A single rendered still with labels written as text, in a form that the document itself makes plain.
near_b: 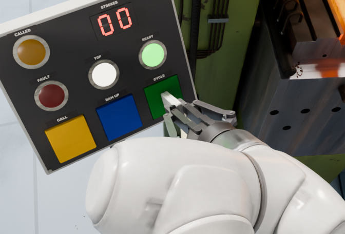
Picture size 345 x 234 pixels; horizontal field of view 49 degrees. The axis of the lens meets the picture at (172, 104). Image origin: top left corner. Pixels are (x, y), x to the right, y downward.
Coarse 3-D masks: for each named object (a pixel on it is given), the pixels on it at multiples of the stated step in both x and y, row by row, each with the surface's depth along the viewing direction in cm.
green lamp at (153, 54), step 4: (152, 44) 71; (156, 44) 71; (148, 48) 71; (152, 48) 71; (156, 48) 71; (160, 48) 72; (144, 52) 71; (148, 52) 71; (152, 52) 71; (156, 52) 72; (160, 52) 72; (144, 56) 71; (148, 56) 71; (152, 56) 72; (156, 56) 72; (160, 56) 72; (144, 60) 71; (148, 60) 72; (152, 60) 72; (156, 60) 72; (160, 60) 73; (148, 64) 72; (152, 64) 72; (156, 64) 73
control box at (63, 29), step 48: (96, 0) 64; (144, 0) 67; (0, 48) 61; (48, 48) 63; (96, 48) 67; (144, 48) 71; (96, 96) 70; (144, 96) 75; (192, 96) 79; (48, 144) 70; (96, 144) 74
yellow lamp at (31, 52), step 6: (24, 42) 61; (30, 42) 62; (36, 42) 62; (18, 48) 61; (24, 48) 62; (30, 48) 62; (36, 48) 62; (42, 48) 63; (18, 54) 62; (24, 54) 62; (30, 54) 62; (36, 54) 63; (42, 54) 63; (24, 60) 62; (30, 60) 63; (36, 60) 63; (42, 60) 64
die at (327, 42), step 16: (304, 0) 95; (320, 0) 95; (304, 16) 93; (320, 16) 92; (336, 16) 90; (288, 32) 94; (304, 32) 90; (320, 32) 89; (336, 32) 89; (304, 48) 90; (320, 48) 91; (336, 48) 91
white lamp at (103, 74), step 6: (102, 66) 68; (108, 66) 69; (96, 72) 68; (102, 72) 69; (108, 72) 69; (114, 72) 70; (96, 78) 69; (102, 78) 69; (108, 78) 70; (114, 78) 70; (102, 84) 70; (108, 84) 70
